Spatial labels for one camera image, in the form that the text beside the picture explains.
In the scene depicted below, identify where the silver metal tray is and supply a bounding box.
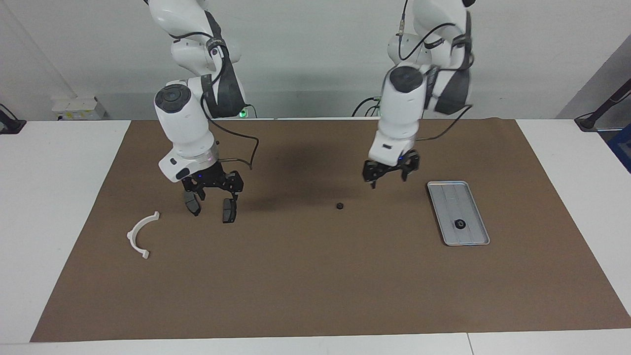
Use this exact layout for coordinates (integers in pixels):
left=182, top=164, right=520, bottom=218
left=426, top=181, right=491, bottom=247

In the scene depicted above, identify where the large brown table mat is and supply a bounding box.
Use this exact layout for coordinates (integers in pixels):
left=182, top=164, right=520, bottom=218
left=30, top=117, right=631, bottom=343

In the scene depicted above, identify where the white power strip box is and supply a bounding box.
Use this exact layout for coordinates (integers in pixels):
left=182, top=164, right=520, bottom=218
left=52, top=96, right=106, bottom=120

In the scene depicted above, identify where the black angled stand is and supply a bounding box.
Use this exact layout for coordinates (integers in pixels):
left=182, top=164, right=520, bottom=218
left=574, top=79, right=631, bottom=132

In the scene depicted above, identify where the blue crate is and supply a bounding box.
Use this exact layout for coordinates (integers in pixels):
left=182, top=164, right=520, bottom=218
left=607, top=123, right=631, bottom=173

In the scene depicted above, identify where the black left base cable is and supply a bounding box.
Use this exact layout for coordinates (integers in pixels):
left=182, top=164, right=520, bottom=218
left=351, top=96, right=383, bottom=118

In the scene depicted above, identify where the white curved plastic bracket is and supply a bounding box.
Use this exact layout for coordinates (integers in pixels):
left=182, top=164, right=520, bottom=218
left=127, top=211, right=161, bottom=260

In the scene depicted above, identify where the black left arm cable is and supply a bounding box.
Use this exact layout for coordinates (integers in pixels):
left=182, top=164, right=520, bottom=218
left=397, top=0, right=475, bottom=142

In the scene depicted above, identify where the black clamp mount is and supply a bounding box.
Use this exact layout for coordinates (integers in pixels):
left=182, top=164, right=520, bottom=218
left=0, top=104, right=26, bottom=135

